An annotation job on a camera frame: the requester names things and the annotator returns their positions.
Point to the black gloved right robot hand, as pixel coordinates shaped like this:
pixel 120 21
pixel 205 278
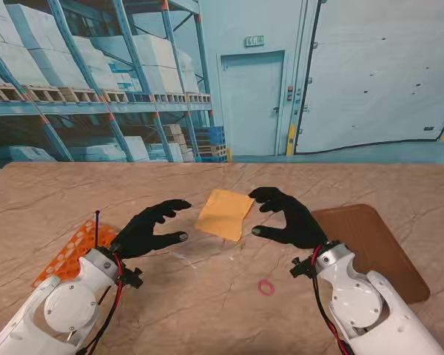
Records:
pixel 299 225

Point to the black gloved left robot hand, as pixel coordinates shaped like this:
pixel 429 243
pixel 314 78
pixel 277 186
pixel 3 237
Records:
pixel 140 236

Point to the blue glass rod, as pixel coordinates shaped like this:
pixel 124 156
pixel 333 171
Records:
pixel 97 229

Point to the yellow cloth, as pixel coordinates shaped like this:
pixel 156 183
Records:
pixel 223 216

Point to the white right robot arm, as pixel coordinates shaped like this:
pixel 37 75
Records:
pixel 359 299

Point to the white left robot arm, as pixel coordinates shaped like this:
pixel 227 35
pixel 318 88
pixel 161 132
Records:
pixel 66 307

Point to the pink rubber band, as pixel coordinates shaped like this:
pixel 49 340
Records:
pixel 260 287

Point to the orange test tube rack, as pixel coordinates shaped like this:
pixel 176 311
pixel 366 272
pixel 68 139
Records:
pixel 68 255

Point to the brown wooden tray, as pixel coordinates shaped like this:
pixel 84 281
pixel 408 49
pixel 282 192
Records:
pixel 377 244

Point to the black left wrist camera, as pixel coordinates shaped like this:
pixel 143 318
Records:
pixel 133 278

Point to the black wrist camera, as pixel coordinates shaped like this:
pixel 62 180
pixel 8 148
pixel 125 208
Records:
pixel 133 278
pixel 302 269

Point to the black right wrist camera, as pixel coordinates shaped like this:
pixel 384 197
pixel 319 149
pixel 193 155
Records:
pixel 302 269

